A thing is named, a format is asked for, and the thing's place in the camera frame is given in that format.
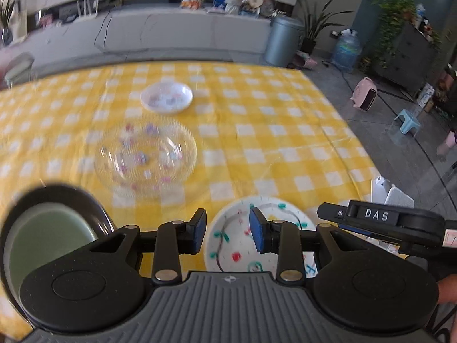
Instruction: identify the long-leaf potted plant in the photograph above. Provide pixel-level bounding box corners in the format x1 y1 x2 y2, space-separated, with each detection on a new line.
293 0 354 54

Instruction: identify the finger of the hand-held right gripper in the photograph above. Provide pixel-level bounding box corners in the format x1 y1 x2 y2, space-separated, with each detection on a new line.
337 222 404 246
317 202 358 225

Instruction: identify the green pothos plant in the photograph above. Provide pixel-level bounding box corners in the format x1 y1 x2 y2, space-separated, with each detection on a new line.
371 0 418 72

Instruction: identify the black floor power cable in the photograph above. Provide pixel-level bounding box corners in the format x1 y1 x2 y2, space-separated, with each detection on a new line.
323 61 358 86

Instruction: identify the white printed box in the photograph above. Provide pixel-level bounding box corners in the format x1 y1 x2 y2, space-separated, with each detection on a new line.
418 83 434 111

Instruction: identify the white marble TV cabinet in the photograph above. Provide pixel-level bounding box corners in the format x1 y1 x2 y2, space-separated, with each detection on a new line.
0 5 275 75

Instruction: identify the yellow checked tablecloth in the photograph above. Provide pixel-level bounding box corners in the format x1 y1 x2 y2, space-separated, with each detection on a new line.
0 62 379 329

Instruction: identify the green ceramic bowl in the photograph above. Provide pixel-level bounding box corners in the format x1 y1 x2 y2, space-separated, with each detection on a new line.
7 202 99 294

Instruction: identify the small grey cushioned chair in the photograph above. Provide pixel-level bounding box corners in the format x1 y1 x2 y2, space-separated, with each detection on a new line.
5 53 34 88

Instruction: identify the white painted plate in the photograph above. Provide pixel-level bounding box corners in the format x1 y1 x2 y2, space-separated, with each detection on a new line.
206 196 318 280

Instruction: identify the grey pedal trash can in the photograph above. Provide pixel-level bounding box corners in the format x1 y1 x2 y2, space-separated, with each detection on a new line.
264 16 305 67

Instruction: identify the blue water jug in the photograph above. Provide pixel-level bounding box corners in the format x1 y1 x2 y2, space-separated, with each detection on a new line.
331 30 362 73

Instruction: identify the small blue plastic stool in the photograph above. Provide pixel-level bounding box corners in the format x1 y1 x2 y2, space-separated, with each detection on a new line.
394 109 422 137

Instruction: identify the small white patterned plate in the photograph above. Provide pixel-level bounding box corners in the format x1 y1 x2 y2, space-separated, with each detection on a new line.
140 81 194 113

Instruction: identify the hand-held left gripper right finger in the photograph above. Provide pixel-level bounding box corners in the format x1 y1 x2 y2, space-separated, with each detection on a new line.
249 207 368 283

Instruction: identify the green plant in blue vase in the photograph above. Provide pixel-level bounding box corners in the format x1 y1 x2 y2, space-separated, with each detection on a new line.
0 0 22 45

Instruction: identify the grey drawer dresser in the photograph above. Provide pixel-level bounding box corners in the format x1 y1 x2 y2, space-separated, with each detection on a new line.
375 21 438 91

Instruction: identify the person's right forearm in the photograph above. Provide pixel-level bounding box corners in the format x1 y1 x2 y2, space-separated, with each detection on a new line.
437 273 457 304

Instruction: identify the clear glass plate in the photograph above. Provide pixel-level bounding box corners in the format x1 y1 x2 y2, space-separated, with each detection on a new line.
95 119 198 195

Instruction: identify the orange steel bowl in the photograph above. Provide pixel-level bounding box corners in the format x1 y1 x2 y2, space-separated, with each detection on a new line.
0 184 117 333

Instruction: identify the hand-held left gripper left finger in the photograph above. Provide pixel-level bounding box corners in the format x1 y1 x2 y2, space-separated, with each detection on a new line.
86 208 208 286

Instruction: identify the white wifi router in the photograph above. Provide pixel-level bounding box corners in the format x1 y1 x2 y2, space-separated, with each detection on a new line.
76 0 99 20

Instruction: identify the pink space heater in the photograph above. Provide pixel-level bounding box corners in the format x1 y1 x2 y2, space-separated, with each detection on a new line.
351 77 378 111

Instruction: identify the black hanging cable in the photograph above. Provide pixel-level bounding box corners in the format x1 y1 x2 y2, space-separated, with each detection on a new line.
95 11 111 49

